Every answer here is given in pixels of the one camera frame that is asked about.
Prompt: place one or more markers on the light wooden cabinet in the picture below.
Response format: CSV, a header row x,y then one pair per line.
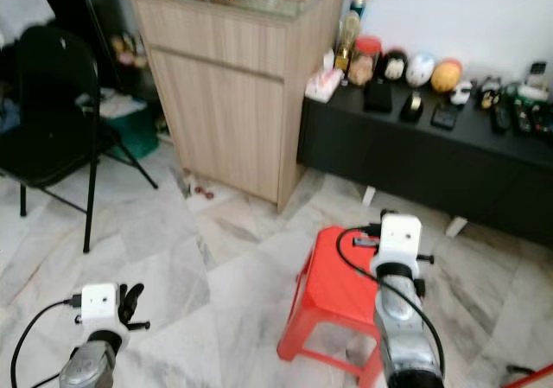
x,y
225,103

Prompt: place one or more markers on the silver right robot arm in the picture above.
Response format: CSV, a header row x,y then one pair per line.
x,y
402,336

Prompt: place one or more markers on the orange egg figure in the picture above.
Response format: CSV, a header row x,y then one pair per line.
x,y
447,76

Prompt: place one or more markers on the red plastic stool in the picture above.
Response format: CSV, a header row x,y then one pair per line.
x,y
328,284

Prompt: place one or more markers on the black low console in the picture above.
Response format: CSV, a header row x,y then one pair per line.
x,y
415,168

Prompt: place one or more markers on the black and white round figure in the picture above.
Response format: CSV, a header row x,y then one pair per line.
x,y
394,65

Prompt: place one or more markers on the small black box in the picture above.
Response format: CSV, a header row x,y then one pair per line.
x,y
378,98

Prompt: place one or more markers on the small white toy car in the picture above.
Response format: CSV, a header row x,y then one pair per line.
x,y
460,93

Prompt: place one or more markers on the clear jar with red lid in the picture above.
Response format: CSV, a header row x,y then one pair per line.
x,y
364,62

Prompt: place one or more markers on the green and white package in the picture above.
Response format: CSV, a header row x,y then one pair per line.
x,y
534,84

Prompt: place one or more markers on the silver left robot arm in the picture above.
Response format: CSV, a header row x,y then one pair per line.
x,y
86,369

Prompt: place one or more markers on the gold and blue trophy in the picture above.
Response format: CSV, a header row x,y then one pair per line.
x,y
347,41

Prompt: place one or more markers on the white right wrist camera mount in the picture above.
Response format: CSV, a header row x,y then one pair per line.
x,y
396,239

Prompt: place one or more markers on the black and yellow toy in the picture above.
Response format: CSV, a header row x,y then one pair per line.
x,y
489,93

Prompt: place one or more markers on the black tape dispenser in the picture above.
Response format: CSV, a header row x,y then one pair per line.
x,y
412,107

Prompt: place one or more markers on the black remote control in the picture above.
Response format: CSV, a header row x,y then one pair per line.
x,y
501,117
524,118

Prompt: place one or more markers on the black folding chair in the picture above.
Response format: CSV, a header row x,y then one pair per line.
x,y
56,103

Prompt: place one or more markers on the green storage box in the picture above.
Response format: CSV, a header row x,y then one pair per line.
x,y
134,133

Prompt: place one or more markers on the red stick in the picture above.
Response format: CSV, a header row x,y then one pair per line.
x,y
531,375

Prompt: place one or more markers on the pink white tissue box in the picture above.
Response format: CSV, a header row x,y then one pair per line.
x,y
323,85

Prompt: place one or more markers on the white egg figure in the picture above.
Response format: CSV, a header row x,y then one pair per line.
x,y
421,70

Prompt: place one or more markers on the small red floor object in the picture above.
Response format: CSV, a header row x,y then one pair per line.
x,y
203,193

